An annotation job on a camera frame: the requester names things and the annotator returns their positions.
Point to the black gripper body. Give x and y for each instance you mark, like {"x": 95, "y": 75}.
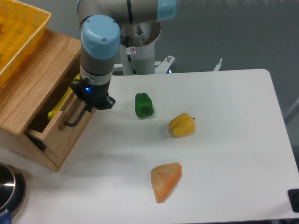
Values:
{"x": 89, "y": 91}

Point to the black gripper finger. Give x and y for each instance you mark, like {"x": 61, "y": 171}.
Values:
{"x": 75, "y": 88}
{"x": 103, "y": 103}

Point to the black drawer handle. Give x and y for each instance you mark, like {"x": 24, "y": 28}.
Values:
{"x": 77, "y": 120}

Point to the wooden top drawer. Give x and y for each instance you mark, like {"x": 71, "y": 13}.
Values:
{"x": 52, "y": 141}

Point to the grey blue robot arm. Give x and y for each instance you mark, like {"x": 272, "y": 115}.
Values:
{"x": 108, "y": 28}

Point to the wooden drawer cabinet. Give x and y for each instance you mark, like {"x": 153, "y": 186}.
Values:
{"x": 29, "y": 88}

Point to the yellow toy banana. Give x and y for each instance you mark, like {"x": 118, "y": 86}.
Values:
{"x": 53, "y": 112}

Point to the green toy bell pepper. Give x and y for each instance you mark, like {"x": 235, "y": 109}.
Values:
{"x": 143, "y": 105}

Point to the yellow toy bell pepper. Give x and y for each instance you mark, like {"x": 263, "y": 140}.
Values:
{"x": 182, "y": 125}

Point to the yellow plastic basket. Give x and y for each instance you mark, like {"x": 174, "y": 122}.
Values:
{"x": 21, "y": 28}

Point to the orange toy sandwich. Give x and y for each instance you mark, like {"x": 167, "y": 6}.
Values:
{"x": 164, "y": 179}

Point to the metal pot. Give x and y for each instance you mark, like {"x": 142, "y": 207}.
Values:
{"x": 13, "y": 189}

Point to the black corner object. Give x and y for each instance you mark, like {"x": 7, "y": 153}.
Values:
{"x": 293, "y": 195}

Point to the white table frame bracket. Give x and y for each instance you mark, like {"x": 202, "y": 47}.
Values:
{"x": 161, "y": 67}

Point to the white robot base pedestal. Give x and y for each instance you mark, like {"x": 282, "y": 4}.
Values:
{"x": 137, "y": 49}

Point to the blue pot handle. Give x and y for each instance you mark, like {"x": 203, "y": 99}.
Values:
{"x": 5, "y": 217}

